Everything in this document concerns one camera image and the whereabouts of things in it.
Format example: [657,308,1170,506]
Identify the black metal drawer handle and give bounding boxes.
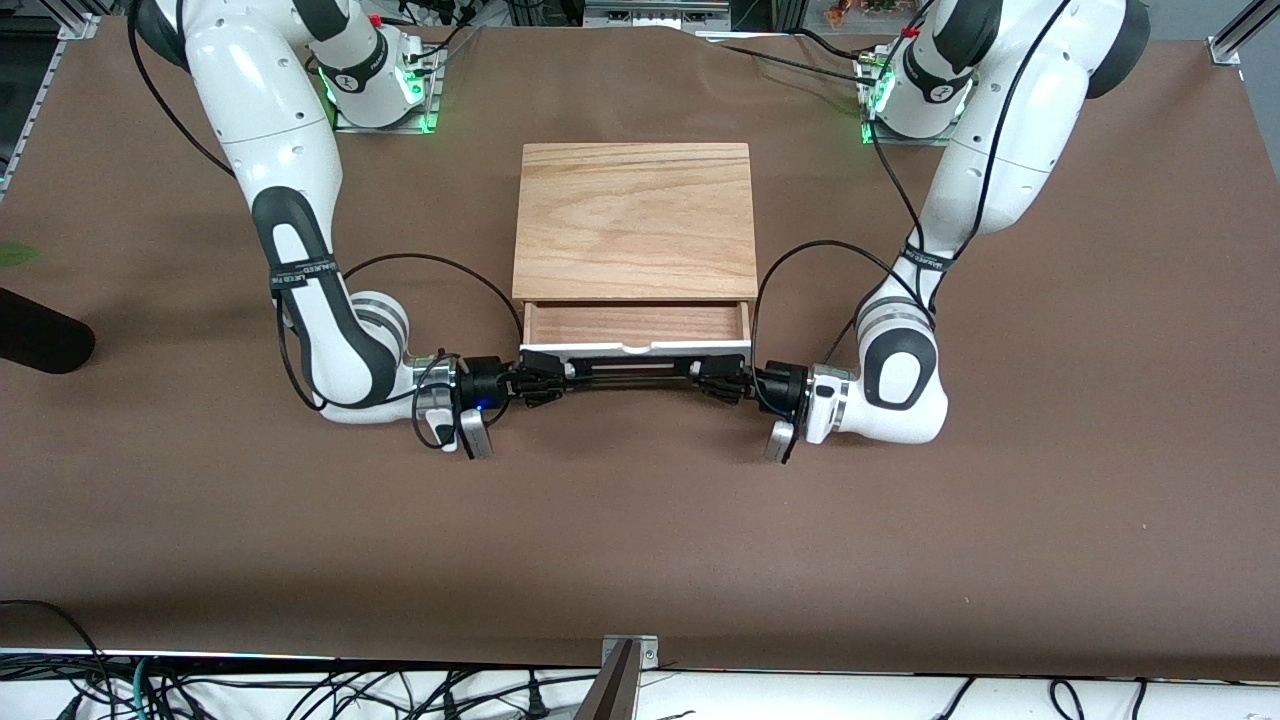
[563,358,703,387]

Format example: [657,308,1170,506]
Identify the wooden drawer with handle mounts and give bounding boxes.
[519,299,753,367]

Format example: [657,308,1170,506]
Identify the light wooden drawer cabinet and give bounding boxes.
[511,141,759,347]

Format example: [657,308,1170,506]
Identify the silver metal device box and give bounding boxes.
[583,0,733,29]

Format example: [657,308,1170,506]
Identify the black rounded cylinder object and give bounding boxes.
[0,288,97,376]

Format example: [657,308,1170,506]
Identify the aluminium profile bar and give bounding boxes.
[55,0,106,41]
[1208,0,1280,66]

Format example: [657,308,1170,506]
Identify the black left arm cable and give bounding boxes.
[748,0,1076,411]

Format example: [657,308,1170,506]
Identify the small metal clamp bracket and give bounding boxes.
[603,634,660,669]

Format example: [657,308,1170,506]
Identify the black base power cable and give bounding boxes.
[700,36,873,83]
[795,27,883,63]

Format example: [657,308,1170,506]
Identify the dark camera mount bar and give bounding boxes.
[573,640,641,720]

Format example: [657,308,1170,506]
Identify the black floor cable tangle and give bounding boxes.
[150,668,601,720]

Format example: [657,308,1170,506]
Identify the black base cable bundle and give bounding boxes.
[380,0,486,71]

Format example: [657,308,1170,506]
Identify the black looped floor cable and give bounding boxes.
[0,599,113,720]

